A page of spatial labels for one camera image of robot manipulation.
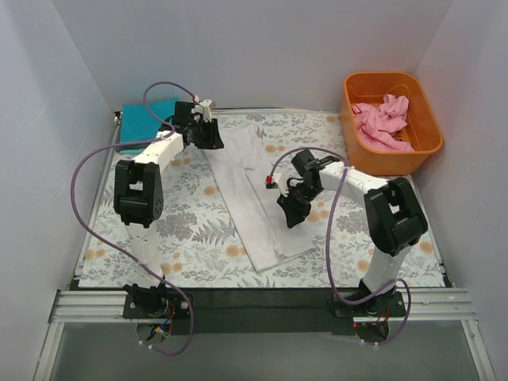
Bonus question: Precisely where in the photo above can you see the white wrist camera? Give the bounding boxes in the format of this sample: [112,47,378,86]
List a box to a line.
[194,99,215,122]
[265,173,289,197]

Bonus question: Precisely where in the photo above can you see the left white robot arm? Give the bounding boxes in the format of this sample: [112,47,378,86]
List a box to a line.
[114,99,224,318]

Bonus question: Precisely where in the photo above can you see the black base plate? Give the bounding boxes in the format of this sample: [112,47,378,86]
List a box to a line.
[122,287,406,339]

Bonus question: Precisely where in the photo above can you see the orange plastic basket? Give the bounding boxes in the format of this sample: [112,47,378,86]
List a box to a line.
[340,71,444,175]

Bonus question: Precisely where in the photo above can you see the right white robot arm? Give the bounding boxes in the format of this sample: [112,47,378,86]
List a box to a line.
[265,147,428,316]

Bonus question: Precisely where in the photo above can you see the pink t shirt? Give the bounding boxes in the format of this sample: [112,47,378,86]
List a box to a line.
[352,94,414,152]

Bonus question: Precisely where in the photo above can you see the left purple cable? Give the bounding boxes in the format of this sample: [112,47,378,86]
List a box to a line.
[70,80,195,355]

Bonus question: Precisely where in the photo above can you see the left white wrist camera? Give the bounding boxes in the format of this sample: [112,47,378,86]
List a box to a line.
[194,99,215,122]

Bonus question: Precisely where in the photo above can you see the white t shirt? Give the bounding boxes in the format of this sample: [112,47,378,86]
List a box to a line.
[206,121,315,272]

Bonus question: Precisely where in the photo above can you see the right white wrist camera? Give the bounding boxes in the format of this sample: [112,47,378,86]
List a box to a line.
[265,173,289,197]

